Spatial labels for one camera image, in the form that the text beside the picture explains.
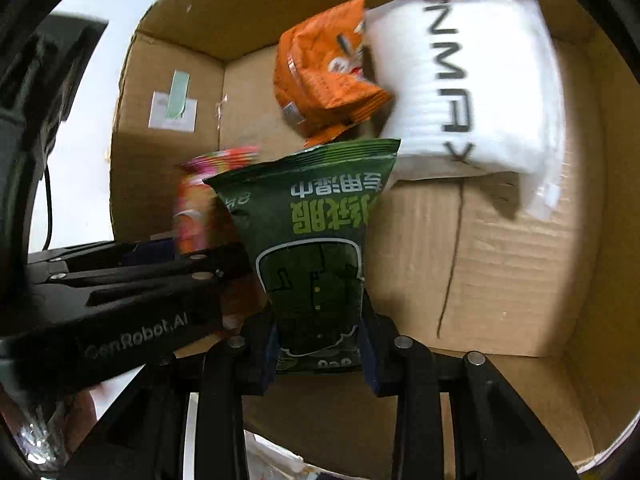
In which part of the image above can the white label with green tape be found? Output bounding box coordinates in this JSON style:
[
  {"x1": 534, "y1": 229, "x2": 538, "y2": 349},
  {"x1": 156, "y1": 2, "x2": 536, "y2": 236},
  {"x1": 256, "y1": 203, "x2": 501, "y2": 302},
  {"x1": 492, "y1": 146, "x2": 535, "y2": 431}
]
[{"x1": 150, "y1": 70, "x2": 199, "y2": 134}]

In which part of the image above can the white plastic bag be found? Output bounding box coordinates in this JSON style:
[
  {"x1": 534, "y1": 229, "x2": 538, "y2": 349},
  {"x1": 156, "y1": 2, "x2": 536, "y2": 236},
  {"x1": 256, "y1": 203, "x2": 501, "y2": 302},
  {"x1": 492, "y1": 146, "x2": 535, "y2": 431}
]
[{"x1": 242, "y1": 432, "x2": 331, "y2": 480}]

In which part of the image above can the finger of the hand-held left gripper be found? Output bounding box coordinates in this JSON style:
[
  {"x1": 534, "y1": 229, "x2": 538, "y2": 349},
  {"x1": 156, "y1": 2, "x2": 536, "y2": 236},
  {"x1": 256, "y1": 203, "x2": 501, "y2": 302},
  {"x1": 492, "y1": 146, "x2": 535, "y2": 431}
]
[
  {"x1": 27, "y1": 240, "x2": 183, "y2": 281},
  {"x1": 32, "y1": 241, "x2": 253, "y2": 311}
]

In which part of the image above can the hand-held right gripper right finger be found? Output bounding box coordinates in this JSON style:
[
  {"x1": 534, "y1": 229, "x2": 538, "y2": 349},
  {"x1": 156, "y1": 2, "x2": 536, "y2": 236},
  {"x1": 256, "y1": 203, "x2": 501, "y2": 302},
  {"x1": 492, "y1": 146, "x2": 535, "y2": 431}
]
[{"x1": 357, "y1": 296, "x2": 582, "y2": 480}]

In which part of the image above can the pink orange snack packet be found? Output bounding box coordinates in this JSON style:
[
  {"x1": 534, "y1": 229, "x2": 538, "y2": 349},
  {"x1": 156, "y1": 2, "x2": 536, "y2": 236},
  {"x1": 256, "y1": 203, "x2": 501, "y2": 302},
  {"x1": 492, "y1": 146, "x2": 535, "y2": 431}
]
[{"x1": 172, "y1": 146, "x2": 266, "y2": 328}]

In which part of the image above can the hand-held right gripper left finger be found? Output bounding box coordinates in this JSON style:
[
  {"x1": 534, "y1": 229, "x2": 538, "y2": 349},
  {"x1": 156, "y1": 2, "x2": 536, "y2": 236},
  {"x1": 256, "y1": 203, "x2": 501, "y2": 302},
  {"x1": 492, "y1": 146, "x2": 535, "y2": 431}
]
[{"x1": 65, "y1": 312, "x2": 279, "y2": 480}]

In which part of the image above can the white tissue pack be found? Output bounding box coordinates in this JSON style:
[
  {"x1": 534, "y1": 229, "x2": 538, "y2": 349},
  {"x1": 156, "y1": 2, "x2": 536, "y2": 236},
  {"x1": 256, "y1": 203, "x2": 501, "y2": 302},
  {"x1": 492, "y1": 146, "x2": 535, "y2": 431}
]
[{"x1": 364, "y1": 0, "x2": 568, "y2": 221}]

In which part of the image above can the black cable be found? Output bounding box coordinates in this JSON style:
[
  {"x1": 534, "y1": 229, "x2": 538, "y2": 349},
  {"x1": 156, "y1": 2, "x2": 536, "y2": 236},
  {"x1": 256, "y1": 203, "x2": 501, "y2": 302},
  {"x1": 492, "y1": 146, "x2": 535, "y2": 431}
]
[{"x1": 42, "y1": 162, "x2": 55, "y2": 252}]

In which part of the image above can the cardboard box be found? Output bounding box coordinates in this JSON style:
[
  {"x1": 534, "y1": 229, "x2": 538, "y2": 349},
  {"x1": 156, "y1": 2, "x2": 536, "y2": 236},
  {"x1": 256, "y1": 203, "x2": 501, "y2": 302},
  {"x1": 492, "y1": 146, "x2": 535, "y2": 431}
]
[{"x1": 107, "y1": 0, "x2": 640, "y2": 476}]

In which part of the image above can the green wet wipes packet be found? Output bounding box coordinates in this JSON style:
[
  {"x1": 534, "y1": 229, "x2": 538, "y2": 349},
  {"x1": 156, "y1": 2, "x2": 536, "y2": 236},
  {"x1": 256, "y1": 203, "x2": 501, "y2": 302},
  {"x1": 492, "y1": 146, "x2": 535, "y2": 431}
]
[{"x1": 202, "y1": 138, "x2": 402, "y2": 374}]

